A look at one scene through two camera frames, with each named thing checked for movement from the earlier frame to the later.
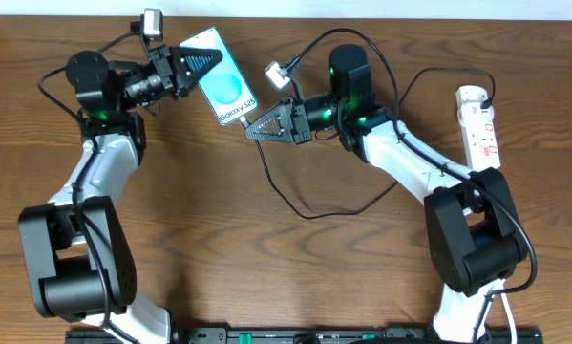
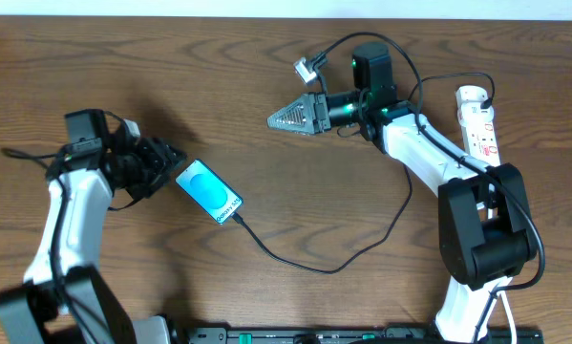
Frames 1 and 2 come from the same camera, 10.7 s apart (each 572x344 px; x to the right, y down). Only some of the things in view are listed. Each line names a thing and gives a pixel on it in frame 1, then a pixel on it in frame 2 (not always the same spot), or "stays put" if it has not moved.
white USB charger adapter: x=470 y=93 stays put
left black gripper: x=172 y=74 -> x=161 y=161
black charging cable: x=297 y=212 -> x=330 y=272
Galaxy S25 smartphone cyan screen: x=223 y=85 -> x=209 y=191
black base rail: x=312 y=335 stays put
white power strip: x=479 y=136 stays put
